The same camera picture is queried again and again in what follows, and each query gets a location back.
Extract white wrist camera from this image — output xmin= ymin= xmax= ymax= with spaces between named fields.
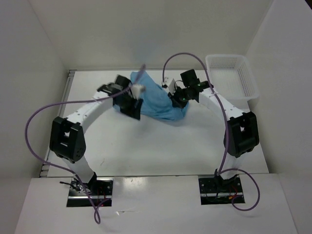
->
xmin=161 ymin=77 xmax=176 ymax=95
xmin=130 ymin=84 xmax=146 ymax=99

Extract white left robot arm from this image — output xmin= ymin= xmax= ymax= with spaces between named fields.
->
xmin=49 ymin=75 xmax=146 ymax=195

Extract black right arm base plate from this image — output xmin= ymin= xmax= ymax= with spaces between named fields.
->
xmin=198 ymin=175 xmax=245 ymax=205

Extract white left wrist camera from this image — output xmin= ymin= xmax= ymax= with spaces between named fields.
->
xmin=130 ymin=84 xmax=146 ymax=99

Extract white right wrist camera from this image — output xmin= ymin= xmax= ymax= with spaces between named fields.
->
xmin=161 ymin=77 xmax=176 ymax=95

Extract light blue mesh shorts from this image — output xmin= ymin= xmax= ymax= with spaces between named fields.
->
xmin=112 ymin=70 xmax=190 ymax=122

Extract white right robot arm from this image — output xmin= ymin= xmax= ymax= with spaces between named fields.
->
xmin=162 ymin=69 xmax=259 ymax=192

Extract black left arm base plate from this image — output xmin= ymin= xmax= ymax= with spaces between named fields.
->
xmin=60 ymin=177 xmax=114 ymax=208

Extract aluminium table edge rail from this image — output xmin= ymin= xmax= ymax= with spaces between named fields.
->
xmin=39 ymin=70 xmax=76 ymax=177

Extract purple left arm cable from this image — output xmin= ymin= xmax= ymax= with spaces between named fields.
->
xmin=25 ymin=63 xmax=147 ymax=224

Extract white perforated plastic basket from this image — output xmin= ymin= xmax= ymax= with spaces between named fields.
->
xmin=205 ymin=54 xmax=259 ymax=101

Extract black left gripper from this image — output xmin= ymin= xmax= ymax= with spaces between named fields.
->
xmin=115 ymin=92 xmax=143 ymax=120

